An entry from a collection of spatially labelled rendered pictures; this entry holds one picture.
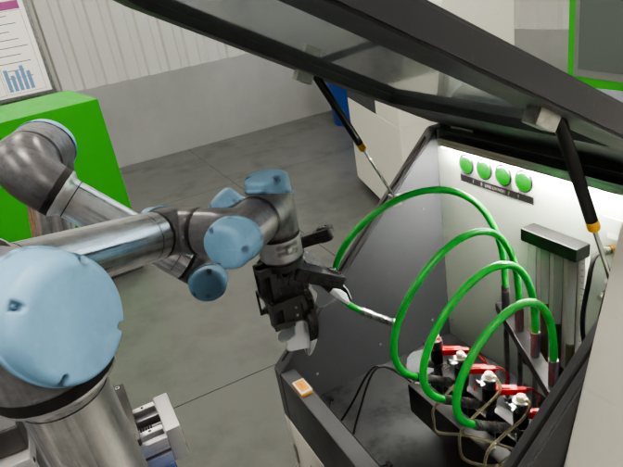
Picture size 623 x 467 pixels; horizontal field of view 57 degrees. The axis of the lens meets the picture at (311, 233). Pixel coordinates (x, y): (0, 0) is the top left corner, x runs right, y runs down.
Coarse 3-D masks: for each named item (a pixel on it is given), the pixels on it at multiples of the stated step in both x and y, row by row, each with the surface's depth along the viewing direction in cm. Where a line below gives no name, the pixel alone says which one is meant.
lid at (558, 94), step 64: (128, 0) 98; (192, 0) 87; (256, 0) 70; (320, 0) 50; (384, 0) 52; (320, 64) 117; (384, 64) 89; (448, 64) 61; (512, 64) 61; (512, 128) 104; (576, 128) 78
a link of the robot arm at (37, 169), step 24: (0, 144) 103; (24, 144) 102; (48, 144) 106; (0, 168) 101; (24, 168) 100; (48, 168) 101; (24, 192) 100; (48, 192) 100; (72, 192) 103; (96, 192) 106; (48, 216) 104; (72, 216) 104; (96, 216) 104; (120, 216) 106; (168, 264) 110; (192, 264) 111; (216, 264) 112; (192, 288) 110; (216, 288) 111
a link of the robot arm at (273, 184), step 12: (252, 180) 91; (264, 180) 90; (276, 180) 91; (288, 180) 93; (252, 192) 91; (264, 192) 90; (276, 192) 91; (288, 192) 92; (276, 204) 90; (288, 204) 93; (288, 216) 93; (288, 228) 94; (276, 240) 94; (288, 240) 95
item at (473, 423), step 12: (528, 300) 95; (504, 312) 93; (492, 324) 93; (552, 324) 100; (480, 336) 93; (552, 336) 101; (480, 348) 93; (552, 348) 102; (468, 360) 93; (552, 360) 104; (468, 372) 93; (552, 372) 104; (456, 384) 94; (552, 384) 106; (456, 396) 94; (456, 408) 95; (468, 420) 98; (480, 420) 100; (492, 432) 102
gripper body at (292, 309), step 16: (256, 272) 98; (272, 272) 97; (288, 272) 99; (272, 288) 98; (288, 288) 100; (304, 288) 101; (272, 304) 98; (288, 304) 99; (304, 304) 100; (272, 320) 100; (288, 320) 100
